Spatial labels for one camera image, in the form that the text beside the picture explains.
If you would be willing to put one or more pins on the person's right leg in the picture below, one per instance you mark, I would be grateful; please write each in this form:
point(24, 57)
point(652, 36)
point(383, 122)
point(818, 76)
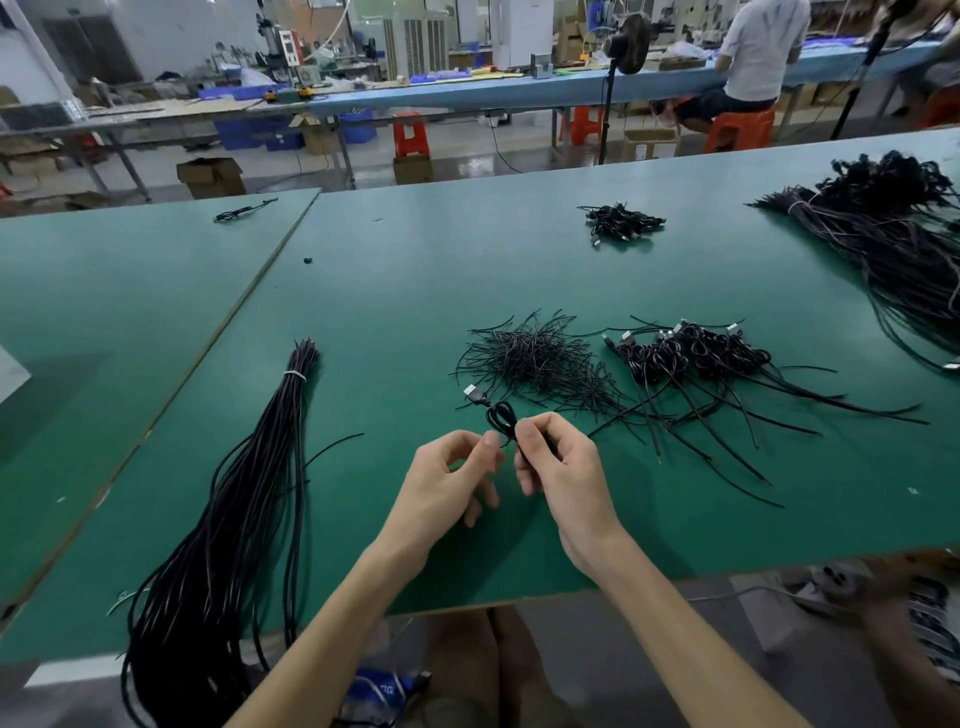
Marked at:
point(915, 638)

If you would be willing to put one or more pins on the person's right forearm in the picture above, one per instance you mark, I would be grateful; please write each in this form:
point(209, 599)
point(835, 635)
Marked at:
point(698, 645)

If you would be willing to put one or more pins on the blue plastic item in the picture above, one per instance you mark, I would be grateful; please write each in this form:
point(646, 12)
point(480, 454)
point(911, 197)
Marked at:
point(375, 693)

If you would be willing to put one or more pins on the orange plastic stool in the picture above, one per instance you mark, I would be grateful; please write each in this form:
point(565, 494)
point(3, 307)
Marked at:
point(584, 126)
point(939, 108)
point(740, 131)

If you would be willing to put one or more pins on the person's right hand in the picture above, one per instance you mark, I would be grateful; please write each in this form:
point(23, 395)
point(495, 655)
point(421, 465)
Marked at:
point(570, 488)

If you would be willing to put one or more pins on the person's left forearm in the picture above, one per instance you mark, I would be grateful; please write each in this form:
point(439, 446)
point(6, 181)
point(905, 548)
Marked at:
point(323, 653)

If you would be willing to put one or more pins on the small cardboard box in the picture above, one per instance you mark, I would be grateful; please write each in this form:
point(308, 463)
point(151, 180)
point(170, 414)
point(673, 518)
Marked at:
point(413, 170)

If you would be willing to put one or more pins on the black tripod stand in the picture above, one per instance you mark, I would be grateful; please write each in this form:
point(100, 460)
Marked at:
point(863, 63)

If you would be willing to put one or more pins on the long blue workbench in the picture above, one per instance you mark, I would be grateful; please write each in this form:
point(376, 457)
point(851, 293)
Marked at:
point(525, 90)

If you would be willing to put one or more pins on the large white box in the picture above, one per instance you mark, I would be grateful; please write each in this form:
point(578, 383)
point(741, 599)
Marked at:
point(12, 375)

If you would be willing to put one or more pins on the person's brown shorts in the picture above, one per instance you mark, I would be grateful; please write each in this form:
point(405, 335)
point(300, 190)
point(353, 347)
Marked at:
point(488, 672)

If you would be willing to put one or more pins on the person's left hand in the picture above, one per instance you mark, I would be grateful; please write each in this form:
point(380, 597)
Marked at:
point(435, 503)

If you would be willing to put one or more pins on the open cardboard box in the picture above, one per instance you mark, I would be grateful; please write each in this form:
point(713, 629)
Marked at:
point(210, 177)

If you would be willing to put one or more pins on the red plastic stool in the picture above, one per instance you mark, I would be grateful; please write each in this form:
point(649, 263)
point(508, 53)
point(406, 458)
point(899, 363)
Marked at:
point(411, 138)

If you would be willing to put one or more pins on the black fan on stand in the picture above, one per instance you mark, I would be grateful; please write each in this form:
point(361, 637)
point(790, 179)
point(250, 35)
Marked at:
point(627, 42)

